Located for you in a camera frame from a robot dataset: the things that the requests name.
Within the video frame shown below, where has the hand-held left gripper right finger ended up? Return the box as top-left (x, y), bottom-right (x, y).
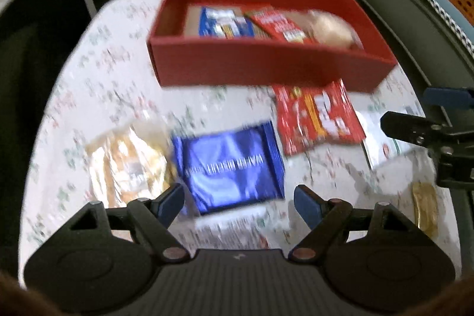
top-left (291, 185), bottom-right (411, 261)

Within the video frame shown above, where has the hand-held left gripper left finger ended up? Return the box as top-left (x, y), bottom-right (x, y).
top-left (67, 183), bottom-right (189, 261)

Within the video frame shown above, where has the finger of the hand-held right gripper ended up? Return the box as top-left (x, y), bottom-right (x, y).
top-left (381, 111), bottom-right (474, 151)
top-left (422, 87), bottom-right (474, 105)

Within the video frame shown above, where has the white and green snack packet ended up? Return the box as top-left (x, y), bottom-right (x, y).
top-left (355, 105), bottom-right (426, 170)

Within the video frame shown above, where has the clear-wrapped round cookie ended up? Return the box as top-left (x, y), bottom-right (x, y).
top-left (85, 125), bottom-right (178, 209)

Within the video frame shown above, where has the blue wafer packet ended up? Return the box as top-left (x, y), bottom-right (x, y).
top-left (171, 121), bottom-right (286, 216)

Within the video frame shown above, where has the red gummy packet white print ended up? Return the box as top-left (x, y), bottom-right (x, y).
top-left (272, 79), bottom-right (367, 155)

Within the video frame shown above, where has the clear-wrapped white cake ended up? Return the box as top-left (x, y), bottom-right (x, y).
top-left (305, 10), bottom-right (365, 51)

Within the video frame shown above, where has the red cardboard box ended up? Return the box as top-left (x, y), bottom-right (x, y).
top-left (147, 0), bottom-right (398, 94)

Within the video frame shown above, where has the red packet with green label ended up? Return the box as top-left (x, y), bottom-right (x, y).
top-left (246, 6), bottom-right (315, 44)

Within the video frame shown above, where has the blue and white snack packet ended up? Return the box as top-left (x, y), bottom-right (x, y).
top-left (199, 7), bottom-right (256, 40)

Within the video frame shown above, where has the gold foil packet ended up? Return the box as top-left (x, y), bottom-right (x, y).
top-left (412, 182), bottom-right (439, 239)

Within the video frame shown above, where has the white printed snack packet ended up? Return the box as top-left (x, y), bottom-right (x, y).
top-left (193, 207), bottom-right (271, 251)

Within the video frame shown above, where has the floral tablecloth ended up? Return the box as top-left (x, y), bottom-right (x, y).
top-left (18, 0), bottom-right (463, 287)

